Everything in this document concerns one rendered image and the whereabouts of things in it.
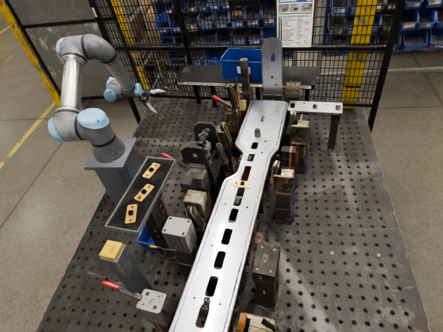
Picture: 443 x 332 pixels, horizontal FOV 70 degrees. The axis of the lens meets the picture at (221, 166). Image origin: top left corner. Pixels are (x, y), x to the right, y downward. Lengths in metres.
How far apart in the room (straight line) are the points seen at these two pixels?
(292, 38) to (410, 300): 1.49
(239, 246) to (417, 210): 1.79
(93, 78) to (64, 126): 2.51
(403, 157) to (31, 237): 3.23
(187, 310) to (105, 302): 0.57
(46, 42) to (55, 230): 2.06
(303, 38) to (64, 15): 2.51
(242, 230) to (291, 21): 1.28
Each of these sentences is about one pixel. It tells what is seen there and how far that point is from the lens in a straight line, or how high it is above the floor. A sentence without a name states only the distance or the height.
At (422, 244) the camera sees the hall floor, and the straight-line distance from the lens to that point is 2.60.
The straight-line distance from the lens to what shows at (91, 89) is 4.16.
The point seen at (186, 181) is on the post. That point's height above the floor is 1.10.
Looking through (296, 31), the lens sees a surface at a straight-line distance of 2.07.
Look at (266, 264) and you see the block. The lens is 1.16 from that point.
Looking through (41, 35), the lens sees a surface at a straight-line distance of 4.06.
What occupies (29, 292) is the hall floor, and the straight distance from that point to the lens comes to 2.82.
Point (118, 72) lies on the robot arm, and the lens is 1.84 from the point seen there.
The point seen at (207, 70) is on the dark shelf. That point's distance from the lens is 2.23.
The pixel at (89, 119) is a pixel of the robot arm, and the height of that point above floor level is 1.33.
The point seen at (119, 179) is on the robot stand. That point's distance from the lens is 1.61.
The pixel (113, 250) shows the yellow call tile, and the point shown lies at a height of 1.16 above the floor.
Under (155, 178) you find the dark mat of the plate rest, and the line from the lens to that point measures 1.31.
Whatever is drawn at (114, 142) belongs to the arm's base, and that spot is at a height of 1.17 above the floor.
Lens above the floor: 2.06
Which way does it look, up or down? 45 degrees down
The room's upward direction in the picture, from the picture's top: 11 degrees counter-clockwise
